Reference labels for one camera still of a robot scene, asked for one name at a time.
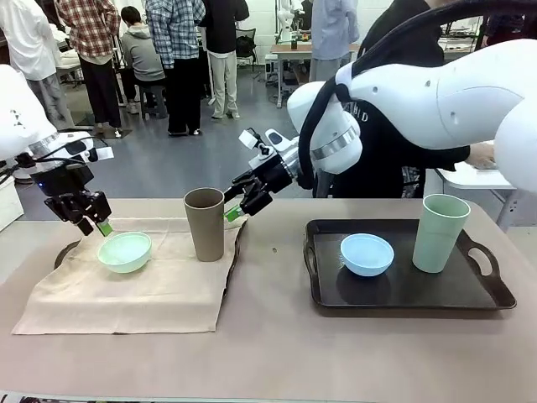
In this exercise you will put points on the wooden background table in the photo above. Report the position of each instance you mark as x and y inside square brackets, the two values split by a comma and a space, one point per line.
[293, 48]

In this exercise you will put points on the tall brown cup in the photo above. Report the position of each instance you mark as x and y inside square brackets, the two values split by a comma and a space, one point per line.
[204, 231]

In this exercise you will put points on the light green bowl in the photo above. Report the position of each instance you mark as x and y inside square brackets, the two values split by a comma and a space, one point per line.
[126, 260]

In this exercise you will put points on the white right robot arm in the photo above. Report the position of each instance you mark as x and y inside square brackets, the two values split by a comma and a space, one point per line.
[440, 105]

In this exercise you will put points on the collaborator bare hand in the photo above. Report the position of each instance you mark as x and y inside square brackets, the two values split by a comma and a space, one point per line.
[482, 156]

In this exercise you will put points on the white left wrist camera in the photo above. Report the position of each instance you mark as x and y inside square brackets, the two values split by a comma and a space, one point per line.
[102, 154]

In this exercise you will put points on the light blue bowl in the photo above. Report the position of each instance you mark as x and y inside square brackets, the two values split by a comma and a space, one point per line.
[367, 264]

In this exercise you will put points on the tall light green cup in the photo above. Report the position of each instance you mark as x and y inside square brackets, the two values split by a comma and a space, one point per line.
[436, 243]

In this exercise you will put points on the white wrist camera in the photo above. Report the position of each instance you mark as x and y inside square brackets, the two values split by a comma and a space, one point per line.
[102, 154]
[249, 139]

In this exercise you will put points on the person in black hoodie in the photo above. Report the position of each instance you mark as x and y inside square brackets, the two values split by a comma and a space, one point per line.
[394, 168]

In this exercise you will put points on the seated person in grey hoodie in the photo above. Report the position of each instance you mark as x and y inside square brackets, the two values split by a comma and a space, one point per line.
[144, 54]

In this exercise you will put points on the white box cabinet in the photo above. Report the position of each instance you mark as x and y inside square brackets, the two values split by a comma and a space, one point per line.
[8, 205]

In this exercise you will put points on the person in red plaid shirt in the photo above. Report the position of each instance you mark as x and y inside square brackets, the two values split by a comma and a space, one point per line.
[92, 42]

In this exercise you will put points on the person in light blue shirt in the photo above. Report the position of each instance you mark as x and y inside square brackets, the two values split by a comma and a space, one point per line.
[333, 29]

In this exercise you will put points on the white side table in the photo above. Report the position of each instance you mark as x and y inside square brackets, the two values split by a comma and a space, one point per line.
[478, 176]

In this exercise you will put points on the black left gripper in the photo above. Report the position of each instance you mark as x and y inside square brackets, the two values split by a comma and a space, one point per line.
[63, 180]

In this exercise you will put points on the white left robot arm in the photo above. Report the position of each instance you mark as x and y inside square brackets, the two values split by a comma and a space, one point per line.
[17, 113]

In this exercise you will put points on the dark round stool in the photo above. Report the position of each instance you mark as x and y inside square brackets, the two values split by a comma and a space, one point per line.
[153, 90]

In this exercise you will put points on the person in white shirt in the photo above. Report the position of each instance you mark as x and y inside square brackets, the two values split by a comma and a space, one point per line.
[29, 42]

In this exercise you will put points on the beige cloth mat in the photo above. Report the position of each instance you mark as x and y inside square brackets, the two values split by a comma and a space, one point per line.
[126, 302]

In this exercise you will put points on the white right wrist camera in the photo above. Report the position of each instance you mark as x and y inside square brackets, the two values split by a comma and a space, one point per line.
[249, 139]

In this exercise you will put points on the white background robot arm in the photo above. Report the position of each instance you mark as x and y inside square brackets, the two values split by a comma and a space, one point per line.
[285, 17]

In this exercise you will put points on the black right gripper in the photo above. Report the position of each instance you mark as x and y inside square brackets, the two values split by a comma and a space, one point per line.
[277, 174]

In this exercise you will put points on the person in black top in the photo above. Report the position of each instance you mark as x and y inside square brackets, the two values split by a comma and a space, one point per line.
[222, 33]

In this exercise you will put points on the black office chair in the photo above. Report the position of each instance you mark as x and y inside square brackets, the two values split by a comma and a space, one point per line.
[245, 46]

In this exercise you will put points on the person in blue plaid shirt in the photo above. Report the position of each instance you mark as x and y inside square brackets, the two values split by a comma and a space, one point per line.
[176, 42]

